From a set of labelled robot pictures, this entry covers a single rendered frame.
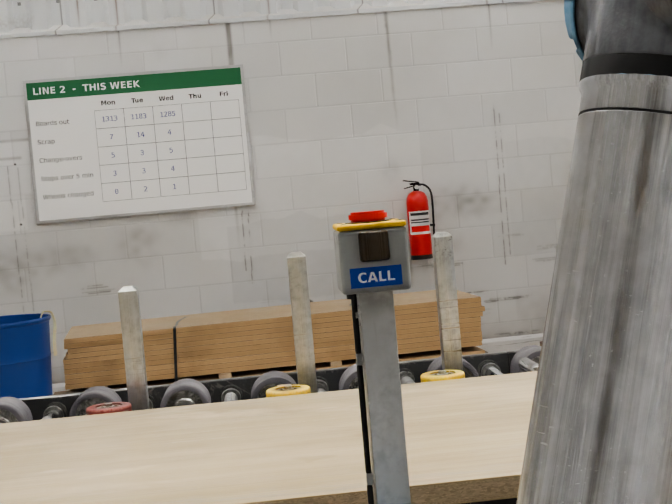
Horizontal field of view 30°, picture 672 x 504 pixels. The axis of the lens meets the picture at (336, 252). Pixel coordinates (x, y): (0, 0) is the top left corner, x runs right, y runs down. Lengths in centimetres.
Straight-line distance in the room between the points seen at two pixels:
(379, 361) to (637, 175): 54
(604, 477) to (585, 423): 3
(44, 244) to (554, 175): 348
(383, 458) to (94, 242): 720
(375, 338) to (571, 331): 50
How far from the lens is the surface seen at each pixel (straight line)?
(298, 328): 237
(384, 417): 129
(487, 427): 181
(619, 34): 82
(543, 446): 81
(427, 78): 862
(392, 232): 125
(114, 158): 841
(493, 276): 870
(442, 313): 239
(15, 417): 283
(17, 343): 676
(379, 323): 128
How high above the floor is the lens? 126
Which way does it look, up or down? 3 degrees down
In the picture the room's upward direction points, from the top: 5 degrees counter-clockwise
